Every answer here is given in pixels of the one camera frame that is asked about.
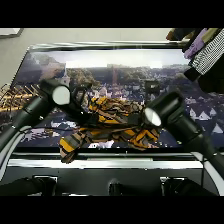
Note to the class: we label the olive garment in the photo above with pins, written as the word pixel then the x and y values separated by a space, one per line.
pixel 210 34

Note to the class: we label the purple garment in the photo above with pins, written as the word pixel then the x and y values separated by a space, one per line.
pixel 196 45

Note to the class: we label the dark brown garment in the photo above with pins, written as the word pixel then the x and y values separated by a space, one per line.
pixel 180 33

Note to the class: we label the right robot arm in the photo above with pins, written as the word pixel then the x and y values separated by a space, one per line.
pixel 181 125

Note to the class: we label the silver frame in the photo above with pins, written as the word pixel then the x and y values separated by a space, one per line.
pixel 110 164

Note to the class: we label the yellow grey striped shirt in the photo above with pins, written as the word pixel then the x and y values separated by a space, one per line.
pixel 110 123

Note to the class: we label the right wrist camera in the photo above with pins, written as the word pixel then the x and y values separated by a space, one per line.
pixel 152 87

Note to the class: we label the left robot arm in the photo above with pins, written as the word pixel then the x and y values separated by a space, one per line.
pixel 33 111

